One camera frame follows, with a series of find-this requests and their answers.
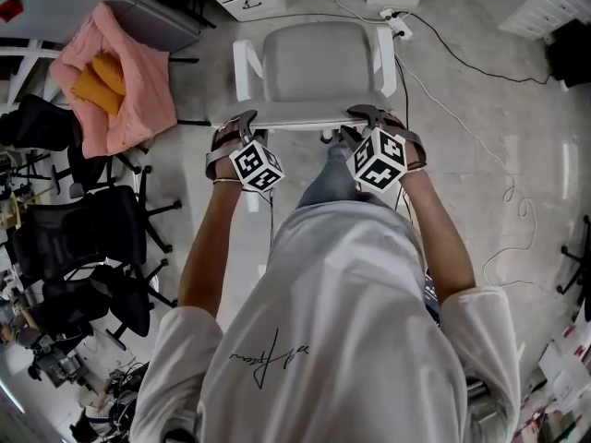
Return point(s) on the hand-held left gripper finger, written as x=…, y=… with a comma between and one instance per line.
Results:
x=244, y=127

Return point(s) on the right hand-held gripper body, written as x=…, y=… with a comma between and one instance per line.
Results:
x=376, y=162

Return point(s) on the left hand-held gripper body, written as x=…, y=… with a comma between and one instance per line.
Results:
x=256, y=166

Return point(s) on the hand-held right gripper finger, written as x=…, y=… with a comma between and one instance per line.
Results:
x=351, y=139
x=371, y=114

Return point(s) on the white chair with grey seat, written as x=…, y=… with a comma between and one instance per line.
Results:
x=318, y=63

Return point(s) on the person's right forearm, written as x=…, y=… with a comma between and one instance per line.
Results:
x=438, y=238

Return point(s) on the person's left forearm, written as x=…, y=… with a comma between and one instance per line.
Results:
x=208, y=247

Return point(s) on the person's left hand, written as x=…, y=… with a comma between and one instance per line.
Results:
x=224, y=136

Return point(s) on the person's right hand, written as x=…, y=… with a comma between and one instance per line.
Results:
x=411, y=152

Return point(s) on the white power strip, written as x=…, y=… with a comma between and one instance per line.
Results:
x=399, y=28

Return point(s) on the pink blanket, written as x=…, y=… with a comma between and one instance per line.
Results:
x=129, y=86

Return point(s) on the orange cushion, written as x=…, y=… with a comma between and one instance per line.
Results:
x=92, y=92
x=111, y=69

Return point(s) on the person's white shirt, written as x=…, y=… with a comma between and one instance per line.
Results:
x=323, y=316

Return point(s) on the white refrigerator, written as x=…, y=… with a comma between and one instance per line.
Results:
x=92, y=12

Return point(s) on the white metal shelf rack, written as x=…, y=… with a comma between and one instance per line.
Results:
x=32, y=52

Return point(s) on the red paper decoration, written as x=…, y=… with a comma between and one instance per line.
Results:
x=10, y=9

